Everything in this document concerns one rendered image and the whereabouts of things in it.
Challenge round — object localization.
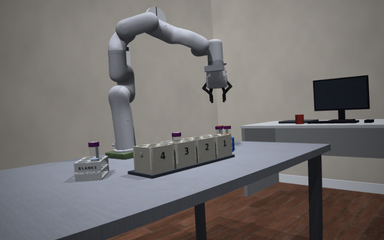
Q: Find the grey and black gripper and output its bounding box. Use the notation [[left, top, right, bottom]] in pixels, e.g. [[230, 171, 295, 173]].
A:
[[202, 68, 233, 103]]

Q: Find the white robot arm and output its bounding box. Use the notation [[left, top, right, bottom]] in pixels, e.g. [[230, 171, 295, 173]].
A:
[[108, 12, 227, 153]]

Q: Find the white tube rack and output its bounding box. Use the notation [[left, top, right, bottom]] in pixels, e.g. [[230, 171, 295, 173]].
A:
[[74, 156, 110, 182]]

